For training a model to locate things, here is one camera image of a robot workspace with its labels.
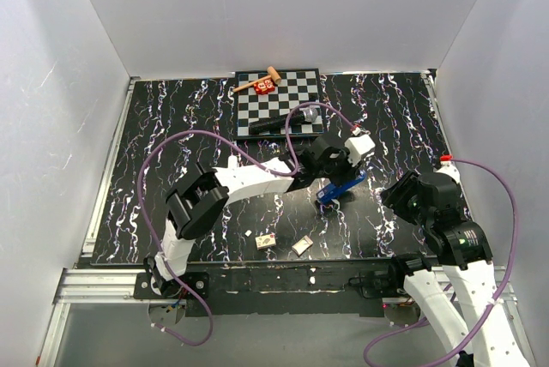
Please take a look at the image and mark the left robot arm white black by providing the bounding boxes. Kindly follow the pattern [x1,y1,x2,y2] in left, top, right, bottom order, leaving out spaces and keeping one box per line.
[145,134,375,298]

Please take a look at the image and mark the red dice block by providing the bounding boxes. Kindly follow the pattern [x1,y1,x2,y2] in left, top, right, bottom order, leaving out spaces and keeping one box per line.
[253,79,276,95]

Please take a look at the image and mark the black microphone silver grille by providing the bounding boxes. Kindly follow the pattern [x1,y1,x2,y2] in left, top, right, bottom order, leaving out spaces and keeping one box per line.
[248,107,318,135]

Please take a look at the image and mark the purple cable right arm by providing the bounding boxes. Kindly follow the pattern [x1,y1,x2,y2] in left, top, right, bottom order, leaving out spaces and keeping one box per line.
[363,157,519,366]

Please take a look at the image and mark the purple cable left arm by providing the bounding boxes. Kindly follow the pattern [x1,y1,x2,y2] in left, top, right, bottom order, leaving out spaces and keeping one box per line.
[137,101,359,346]

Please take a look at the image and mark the wooden mallet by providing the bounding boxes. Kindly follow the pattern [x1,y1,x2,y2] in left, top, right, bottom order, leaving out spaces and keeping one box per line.
[233,66,281,93]

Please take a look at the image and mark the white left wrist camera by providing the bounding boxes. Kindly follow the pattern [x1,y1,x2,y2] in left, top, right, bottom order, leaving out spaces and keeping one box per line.
[344,134,375,166]

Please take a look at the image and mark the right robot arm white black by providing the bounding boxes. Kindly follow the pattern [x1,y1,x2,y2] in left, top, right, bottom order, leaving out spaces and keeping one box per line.
[381,163,528,366]

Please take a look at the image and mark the white staple box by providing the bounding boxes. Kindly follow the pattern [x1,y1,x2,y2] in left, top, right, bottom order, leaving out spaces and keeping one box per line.
[255,233,276,250]

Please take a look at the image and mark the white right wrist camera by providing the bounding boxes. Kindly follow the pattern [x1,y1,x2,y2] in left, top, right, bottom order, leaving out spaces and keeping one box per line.
[436,154,461,184]

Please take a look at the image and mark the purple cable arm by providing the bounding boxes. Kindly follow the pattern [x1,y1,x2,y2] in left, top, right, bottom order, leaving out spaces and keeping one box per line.
[363,157,519,366]
[137,101,359,346]

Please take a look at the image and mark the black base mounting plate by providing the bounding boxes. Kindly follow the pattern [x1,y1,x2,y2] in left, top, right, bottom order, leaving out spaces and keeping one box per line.
[133,258,408,317]

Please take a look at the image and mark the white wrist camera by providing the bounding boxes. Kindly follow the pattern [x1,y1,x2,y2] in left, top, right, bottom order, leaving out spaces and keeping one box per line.
[344,134,375,166]
[436,154,461,184]

